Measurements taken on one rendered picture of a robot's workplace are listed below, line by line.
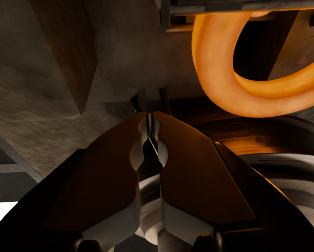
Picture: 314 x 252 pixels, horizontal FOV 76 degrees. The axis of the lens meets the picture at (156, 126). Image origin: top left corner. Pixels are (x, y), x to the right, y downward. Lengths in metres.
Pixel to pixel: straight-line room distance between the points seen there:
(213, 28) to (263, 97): 0.10
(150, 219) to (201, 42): 0.30
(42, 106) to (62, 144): 0.34
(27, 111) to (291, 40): 0.30
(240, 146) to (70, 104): 0.22
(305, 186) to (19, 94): 0.37
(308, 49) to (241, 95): 0.13
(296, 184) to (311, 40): 0.19
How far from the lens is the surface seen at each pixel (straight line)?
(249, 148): 0.29
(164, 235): 0.40
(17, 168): 6.46
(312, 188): 0.38
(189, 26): 0.24
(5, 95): 0.20
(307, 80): 0.28
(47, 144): 0.54
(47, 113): 0.20
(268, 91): 0.26
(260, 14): 0.31
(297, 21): 0.30
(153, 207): 0.36
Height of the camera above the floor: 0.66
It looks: 49 degrees up
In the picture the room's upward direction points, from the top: 177 degrees clockwise
